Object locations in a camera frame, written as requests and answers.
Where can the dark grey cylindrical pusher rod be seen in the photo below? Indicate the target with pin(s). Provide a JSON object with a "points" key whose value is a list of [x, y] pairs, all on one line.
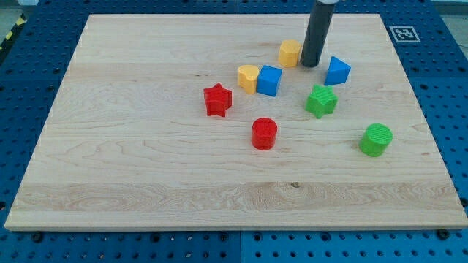
{"points": [[317, 30]]}

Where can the yellow hexagon block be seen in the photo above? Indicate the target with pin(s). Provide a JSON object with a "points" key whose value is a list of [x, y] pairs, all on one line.
{"points": [[289, 53]]}

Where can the yellow heart block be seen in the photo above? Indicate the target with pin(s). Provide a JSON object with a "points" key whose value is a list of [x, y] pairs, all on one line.
{"points": [[247, 78]]}

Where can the blue triangle block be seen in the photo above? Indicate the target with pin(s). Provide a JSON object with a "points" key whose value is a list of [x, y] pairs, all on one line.
{"points": [[338, 72]]}

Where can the white fiducial marker tag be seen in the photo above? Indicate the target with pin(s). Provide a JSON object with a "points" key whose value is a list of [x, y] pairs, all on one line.
{"points": [[404, 34]]}

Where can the blue cube block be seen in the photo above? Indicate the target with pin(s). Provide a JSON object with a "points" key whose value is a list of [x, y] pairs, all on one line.
{"points": [[268, 80]]}

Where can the green star block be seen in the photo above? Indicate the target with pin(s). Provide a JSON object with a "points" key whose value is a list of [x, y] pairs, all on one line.
{"points": [[321, 101]]}

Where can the red cylinder block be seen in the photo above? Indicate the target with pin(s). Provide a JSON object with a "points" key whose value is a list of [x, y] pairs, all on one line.
{"points": [[264, 132]]}

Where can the red star block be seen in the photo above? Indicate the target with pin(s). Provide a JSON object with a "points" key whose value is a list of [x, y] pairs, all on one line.
{"points": [[217, 100]]}

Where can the green cylinder block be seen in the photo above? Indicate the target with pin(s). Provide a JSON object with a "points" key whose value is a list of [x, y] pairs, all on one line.
{"points": [[376, 138]]}

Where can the light wooden board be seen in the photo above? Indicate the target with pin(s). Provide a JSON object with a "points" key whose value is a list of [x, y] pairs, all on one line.
{"points": [[128, 146]]}

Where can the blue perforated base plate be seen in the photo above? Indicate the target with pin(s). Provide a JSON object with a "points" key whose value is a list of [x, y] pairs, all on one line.
{"points": [[39, 55]]}

